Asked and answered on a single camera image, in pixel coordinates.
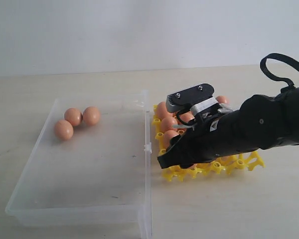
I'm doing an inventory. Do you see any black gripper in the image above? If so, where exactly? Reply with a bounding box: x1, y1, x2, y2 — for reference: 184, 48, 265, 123
157, 112, 244, 169

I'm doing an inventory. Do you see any brown egg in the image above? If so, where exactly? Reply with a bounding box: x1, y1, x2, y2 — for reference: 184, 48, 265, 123
160, 116, 178, 133
179, 112, 194, 123
64, 108, 83, 126
162, 130, 179, 149
155, 102, 171, 120
216, 96, 229, 104
54, 119, 74, 140
83, 107, 100, 126

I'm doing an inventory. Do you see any clear plastic tray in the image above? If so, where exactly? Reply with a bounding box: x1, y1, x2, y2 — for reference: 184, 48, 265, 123
5, 90, 152, 239

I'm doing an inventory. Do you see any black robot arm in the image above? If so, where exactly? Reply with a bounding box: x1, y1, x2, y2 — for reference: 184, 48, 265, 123
157, 84, 299, 169

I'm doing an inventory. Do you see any yellow plastic egg tray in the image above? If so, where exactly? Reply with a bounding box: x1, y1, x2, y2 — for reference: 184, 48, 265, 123
152, 105, 265, 182

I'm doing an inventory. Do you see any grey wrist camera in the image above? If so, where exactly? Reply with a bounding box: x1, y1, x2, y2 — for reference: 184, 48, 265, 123
165, 84, 218, 116

